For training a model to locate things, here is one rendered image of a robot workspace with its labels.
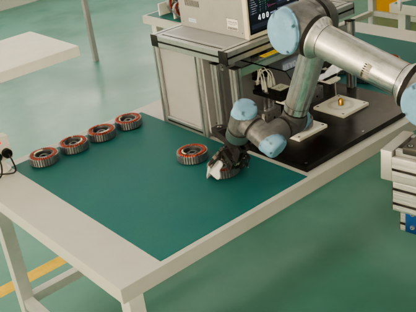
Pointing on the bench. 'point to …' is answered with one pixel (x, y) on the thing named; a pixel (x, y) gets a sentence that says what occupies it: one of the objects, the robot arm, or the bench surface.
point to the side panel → (182, 90)
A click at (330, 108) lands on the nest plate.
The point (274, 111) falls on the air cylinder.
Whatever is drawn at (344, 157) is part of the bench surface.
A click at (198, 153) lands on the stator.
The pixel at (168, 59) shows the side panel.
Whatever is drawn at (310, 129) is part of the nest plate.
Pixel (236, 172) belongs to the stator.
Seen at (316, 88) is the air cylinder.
